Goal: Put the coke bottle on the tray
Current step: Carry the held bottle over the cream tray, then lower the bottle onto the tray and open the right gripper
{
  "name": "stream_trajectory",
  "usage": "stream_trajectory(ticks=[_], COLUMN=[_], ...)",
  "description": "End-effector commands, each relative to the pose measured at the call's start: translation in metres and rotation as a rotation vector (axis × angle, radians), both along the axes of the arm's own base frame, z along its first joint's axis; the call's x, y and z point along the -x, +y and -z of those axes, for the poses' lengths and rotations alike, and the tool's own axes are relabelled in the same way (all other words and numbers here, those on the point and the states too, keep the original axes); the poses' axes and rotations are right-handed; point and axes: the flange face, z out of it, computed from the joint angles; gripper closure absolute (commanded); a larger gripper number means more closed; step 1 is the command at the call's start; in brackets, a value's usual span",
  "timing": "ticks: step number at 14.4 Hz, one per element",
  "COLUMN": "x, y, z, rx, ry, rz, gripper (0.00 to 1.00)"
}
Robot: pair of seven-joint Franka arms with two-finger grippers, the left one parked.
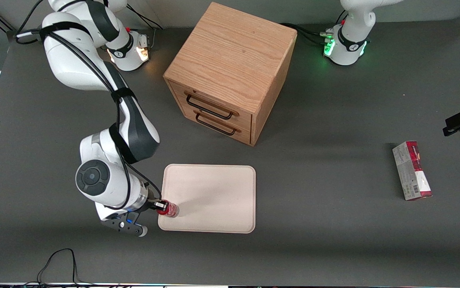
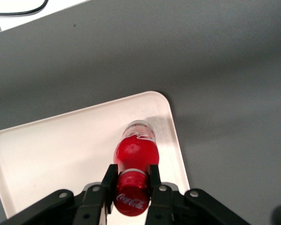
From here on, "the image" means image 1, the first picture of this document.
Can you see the small red coke bottle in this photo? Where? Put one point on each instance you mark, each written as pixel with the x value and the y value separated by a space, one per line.
pixel 172 211

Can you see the wooden two-drawer cabinet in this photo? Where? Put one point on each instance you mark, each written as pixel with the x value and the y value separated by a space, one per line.
pixel 234 56

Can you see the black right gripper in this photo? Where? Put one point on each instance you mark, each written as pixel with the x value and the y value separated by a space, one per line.
pixel 150 205

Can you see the grey and red carton box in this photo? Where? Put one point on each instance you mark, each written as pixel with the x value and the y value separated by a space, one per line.
pixel 412 172

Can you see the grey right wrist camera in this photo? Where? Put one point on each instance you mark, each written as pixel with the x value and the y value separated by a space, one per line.
pixel 126 226

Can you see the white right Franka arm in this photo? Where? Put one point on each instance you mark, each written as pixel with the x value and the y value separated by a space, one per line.
pixel 134 128

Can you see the beige plastic tray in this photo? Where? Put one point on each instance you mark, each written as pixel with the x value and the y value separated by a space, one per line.
pixel 214 192

